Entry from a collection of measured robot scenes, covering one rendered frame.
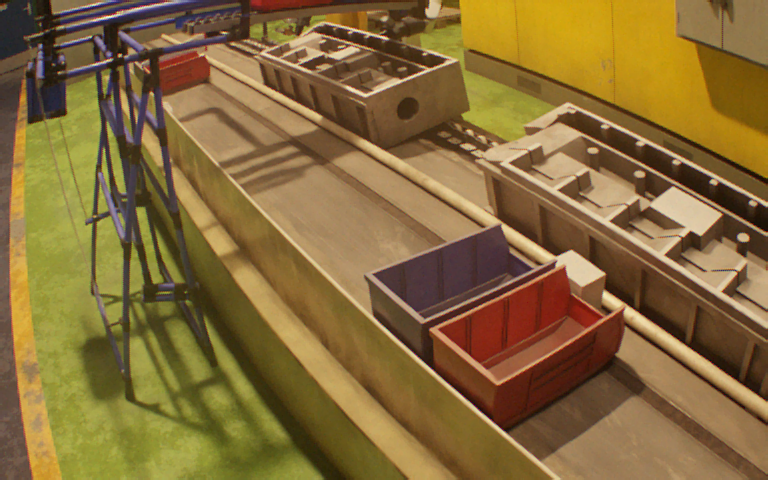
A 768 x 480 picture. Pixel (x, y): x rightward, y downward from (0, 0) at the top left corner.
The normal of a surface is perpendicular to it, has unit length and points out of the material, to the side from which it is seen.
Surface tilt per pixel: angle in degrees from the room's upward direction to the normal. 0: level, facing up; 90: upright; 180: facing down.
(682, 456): 0
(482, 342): 88
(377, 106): 90
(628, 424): 0
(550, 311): 88
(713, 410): 0
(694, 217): 10
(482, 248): 88
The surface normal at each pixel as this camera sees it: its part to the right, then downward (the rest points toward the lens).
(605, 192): -0.21, -0.80
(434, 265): 0.51, 0.36
